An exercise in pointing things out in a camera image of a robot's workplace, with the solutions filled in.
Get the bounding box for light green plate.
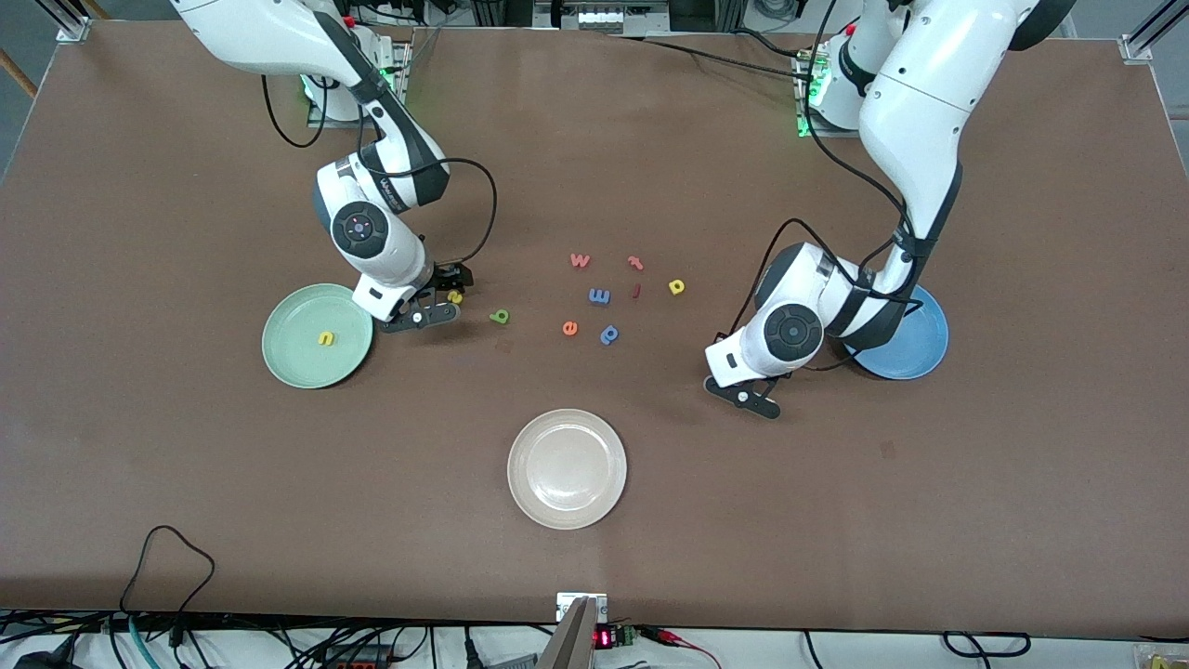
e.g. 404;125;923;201
261;282;375;390

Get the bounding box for blue plate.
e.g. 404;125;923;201
843;283;950;381

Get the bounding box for beige plate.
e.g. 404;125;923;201
506;408;629;531

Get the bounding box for silver framed device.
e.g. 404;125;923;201
534;0;672;36

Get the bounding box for red and black leads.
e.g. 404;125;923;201
639;626;724;669

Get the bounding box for black box red ports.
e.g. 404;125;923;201
320;646;396;669

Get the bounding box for brown wooden rod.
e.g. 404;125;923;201
0;48;40;99

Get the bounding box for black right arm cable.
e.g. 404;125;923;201
262;74;498;270

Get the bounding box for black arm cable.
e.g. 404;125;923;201
720;0;930;373
262;74;498;270

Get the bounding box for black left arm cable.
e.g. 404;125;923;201
720;0;930;373

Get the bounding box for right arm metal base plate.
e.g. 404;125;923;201
307;42;412;129

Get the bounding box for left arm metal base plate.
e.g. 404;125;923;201
794;46;865;138

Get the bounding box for black cable across table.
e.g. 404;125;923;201
604;33;828;85

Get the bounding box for white mounting bracket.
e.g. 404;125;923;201
555;592;608;623

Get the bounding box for grey metal camera mount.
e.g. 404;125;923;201
537;597;597;669

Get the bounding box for thin black looped cable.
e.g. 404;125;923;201
119;525;216;619

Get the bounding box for black coiled cable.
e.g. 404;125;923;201
943;631;1032;657

